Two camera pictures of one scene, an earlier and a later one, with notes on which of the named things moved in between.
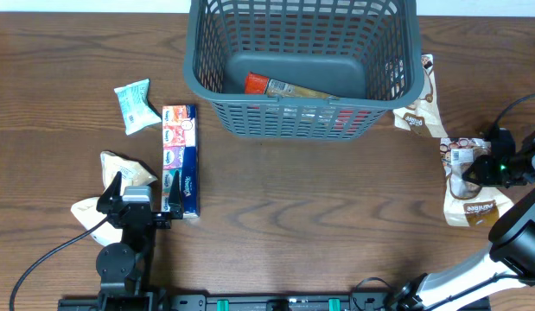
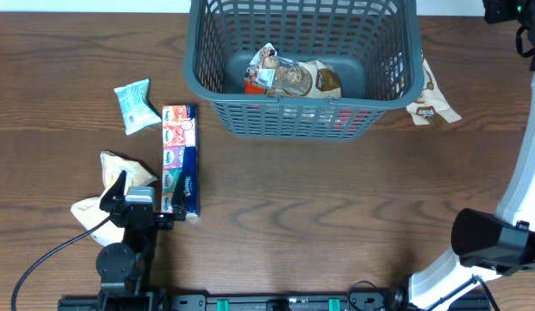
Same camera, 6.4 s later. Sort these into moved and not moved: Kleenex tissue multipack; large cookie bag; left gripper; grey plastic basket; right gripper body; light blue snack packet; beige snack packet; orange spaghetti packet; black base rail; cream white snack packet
Moved: right gripper body; large cookie bag; orange spaghetti packet
Not moved: Kleenex tissue multipack; cream white snack packet; left gripper; light blue snack packet; grey plastic basket; black base rail; beige snack packet
